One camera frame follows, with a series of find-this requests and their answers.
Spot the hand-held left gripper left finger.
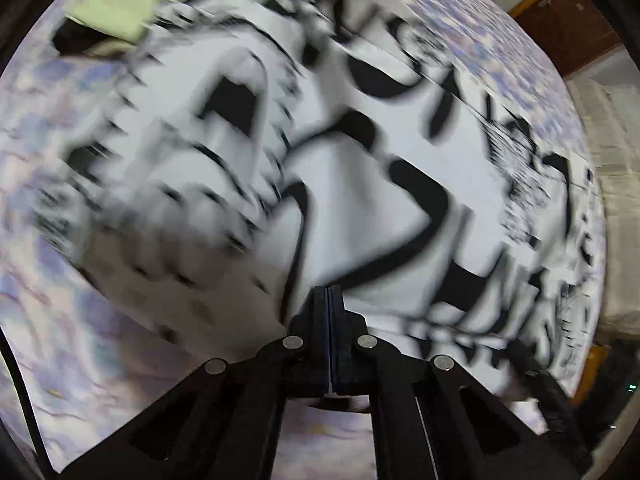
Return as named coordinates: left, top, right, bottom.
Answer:
left=65, top=286, right=331, bottom=480

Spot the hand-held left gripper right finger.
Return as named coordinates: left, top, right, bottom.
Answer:
left=328, top=286, right=581, bottom=480

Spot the black white printed garment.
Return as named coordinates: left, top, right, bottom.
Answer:
left=32, top=0, right=608, bottom=411

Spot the purple cat print blanket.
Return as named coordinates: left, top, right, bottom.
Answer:
left=0, top=0, right=608, bottom=476

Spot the wooden drawer cabinet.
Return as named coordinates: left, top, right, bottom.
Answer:
left=575, top=345, right=608, bottom=406

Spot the cream lace covered furniture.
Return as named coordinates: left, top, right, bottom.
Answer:
left=565, top=50, right=640, bottom=341

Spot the black folded garment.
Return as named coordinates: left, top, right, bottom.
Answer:
left=52, top=20, right=131, bottom=56

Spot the brown wooden door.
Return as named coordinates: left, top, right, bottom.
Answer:
left=510, top=0, right=623, bottom=78

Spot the black cable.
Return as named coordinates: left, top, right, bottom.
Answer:
left=0, top=330, right=51, bottom=471

